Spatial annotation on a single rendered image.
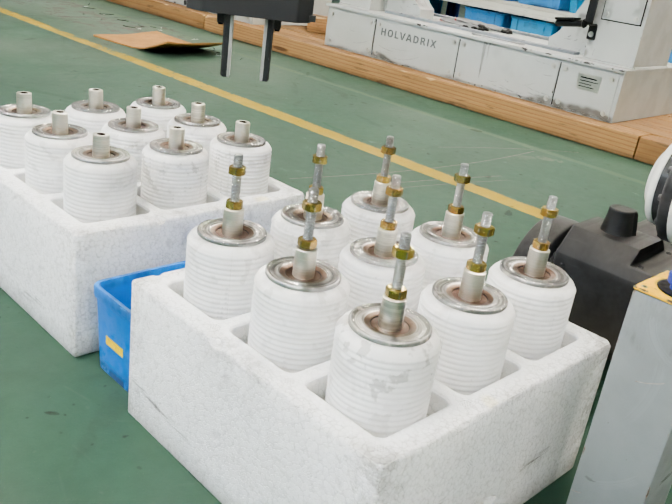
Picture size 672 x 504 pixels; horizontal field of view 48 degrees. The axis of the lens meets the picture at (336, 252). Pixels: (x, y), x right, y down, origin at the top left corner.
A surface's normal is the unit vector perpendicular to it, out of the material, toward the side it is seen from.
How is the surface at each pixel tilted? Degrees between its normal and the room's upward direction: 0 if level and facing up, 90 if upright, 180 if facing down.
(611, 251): 45
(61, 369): 0
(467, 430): 90
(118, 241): 90
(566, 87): 90
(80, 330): 90
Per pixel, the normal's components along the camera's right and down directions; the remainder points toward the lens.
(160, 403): -0.72, 0.18
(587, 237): -0.40, -0.50
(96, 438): 0.13, -0.91
